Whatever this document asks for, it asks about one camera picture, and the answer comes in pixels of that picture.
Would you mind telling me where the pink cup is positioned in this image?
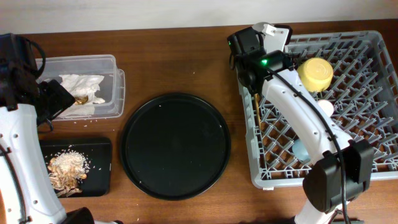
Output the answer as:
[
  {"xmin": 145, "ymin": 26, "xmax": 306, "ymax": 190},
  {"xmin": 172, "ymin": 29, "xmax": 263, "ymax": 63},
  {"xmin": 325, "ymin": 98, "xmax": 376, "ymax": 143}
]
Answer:
[{"xmin": 317, "ymin": 100, "xmax": 335, "ymax": 117}]

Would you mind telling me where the white napkin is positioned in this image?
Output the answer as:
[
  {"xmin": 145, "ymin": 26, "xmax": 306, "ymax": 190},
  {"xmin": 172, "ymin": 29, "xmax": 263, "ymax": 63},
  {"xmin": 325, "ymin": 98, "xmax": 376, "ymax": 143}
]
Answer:
[{"xmin": 59, "ymin": 74, "xmax": 105, "ymax": 118}]

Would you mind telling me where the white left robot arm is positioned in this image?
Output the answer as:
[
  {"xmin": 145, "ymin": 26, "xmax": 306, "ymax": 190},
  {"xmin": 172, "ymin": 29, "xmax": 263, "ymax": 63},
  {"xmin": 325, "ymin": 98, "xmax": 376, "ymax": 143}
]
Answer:
[{"xmin": 1, "ymin": 33, "xmax": 96, "ymax": 223}]

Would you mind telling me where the yellow bowl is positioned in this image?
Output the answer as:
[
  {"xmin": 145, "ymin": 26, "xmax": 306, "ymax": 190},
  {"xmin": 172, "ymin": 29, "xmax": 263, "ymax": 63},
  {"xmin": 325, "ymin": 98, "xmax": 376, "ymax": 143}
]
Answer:
[{"xmin": 297, "ymin": 58, "xmax": 333, "ymax": 92}]

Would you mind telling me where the brown snack wrapper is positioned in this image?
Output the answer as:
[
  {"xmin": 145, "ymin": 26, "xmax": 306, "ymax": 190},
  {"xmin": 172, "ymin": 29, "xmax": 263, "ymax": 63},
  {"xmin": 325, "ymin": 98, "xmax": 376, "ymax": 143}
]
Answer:
[{"xmin": 75, "ymin": 96, "xmax": 88, "ymax": 105}]

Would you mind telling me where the wooden chopstick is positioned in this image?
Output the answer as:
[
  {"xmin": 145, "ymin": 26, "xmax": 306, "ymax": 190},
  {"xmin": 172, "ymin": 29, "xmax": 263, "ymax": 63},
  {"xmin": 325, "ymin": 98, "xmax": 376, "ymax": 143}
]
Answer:
[{"xmin": 254, "ymin": 93, "xmax": 261, "ymax": 129}]

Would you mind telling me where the black rectangular tray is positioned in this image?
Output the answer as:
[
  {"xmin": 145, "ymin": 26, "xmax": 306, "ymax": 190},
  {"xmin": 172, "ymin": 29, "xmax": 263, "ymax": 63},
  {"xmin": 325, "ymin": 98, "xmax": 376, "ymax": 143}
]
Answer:
[{"xmin": 39, "ymin": 137, "xmax": 112, "ymax": 197}]

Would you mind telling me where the clear plastic bin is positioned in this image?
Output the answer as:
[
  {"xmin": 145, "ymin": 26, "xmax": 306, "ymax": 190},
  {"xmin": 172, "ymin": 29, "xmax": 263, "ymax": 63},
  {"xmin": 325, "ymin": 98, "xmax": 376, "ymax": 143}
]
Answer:
[{"xmin": 38, "ymin": 55, "xmax": 125, "ymax": 121}]

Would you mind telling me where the round black tray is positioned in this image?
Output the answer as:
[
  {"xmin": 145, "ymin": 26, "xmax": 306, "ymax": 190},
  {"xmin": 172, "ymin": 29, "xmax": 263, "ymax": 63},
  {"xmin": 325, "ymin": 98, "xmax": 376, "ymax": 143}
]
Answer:
[{"xmin": 119, "ymin": 93, "xmax": 231, "ymax": 201}]

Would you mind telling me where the grey plastic dishwasher rack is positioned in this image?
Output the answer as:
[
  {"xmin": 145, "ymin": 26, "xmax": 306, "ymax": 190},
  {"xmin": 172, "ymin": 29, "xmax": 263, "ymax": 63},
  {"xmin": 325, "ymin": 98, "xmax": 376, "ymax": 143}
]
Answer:
[{"xmin": 239, "ymin": 30, "xmax": 397, "ymax": 190}]

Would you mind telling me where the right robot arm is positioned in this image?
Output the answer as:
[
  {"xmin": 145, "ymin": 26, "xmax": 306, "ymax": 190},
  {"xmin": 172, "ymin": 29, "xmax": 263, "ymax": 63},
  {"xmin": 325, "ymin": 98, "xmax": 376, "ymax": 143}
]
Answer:
[{"xmin": 227, "ymin": 22, "xmax": 374, "ymax": 223}]

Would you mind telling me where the light blue cup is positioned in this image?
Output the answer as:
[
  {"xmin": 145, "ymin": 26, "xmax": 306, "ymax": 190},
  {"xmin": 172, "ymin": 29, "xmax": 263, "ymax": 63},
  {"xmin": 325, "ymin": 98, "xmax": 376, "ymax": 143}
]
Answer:
[{"xmin": 292, "ymin": 139, "xmax": 310, "ymax": 161}]

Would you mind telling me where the food scraps and rice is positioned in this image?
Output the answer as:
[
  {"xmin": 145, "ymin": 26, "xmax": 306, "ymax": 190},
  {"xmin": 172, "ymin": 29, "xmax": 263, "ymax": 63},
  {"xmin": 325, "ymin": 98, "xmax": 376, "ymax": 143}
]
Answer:
[{"xmin": 47, "ymin": 149, "xmax": 90, "ymax": 198}]

